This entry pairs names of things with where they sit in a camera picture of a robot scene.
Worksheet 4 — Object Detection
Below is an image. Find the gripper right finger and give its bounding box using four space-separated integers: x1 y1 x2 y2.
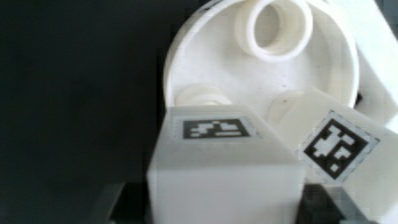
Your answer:
300 184 373 224

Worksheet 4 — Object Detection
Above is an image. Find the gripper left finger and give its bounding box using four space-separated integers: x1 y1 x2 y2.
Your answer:
87 182 147 224

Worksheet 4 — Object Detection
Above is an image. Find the white U-shaped fence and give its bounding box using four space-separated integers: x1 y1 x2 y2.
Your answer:
325 0 398 133

